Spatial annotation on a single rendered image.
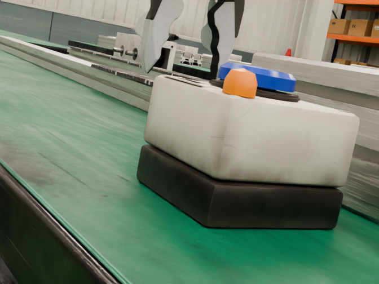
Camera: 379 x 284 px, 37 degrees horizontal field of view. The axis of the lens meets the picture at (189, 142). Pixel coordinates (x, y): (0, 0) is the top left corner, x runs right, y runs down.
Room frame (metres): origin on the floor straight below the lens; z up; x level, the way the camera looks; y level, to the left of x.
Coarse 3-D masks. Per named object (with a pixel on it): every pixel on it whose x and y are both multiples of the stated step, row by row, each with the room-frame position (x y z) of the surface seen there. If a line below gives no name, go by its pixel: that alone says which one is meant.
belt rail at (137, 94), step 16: (0, 48) 1.38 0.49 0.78; (16, 48) 1.26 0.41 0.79; (32, 48) 1.12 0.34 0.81; (48, 64) 1.01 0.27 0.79; (64, 64) 0.93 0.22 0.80; (80, 64) 0.87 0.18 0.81; (96, 64) 0.91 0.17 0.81; (80, 80) 0.86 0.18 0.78; (96, 80) 0.82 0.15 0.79; (112, 80) 0.75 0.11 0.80; (128, 80) 0.71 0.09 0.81; (112, 96) 0.74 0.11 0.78; (128, 96) 0.70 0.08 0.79; (144, 96) 0.68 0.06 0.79
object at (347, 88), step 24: (288, 72) 0.40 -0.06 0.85; (312, 72) 0.38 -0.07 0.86; (336, 72) 0.36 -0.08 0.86; (360, 72) 0.35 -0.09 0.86; (312, 96) 0.38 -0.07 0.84; (336, 96) 0.37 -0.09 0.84; (360, 96) 0.36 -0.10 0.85; (360, 120) 0.34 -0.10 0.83; (360, 144) 0.33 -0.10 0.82; (360, 168) 0.33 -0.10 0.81; (360, 192) 0.33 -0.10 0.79
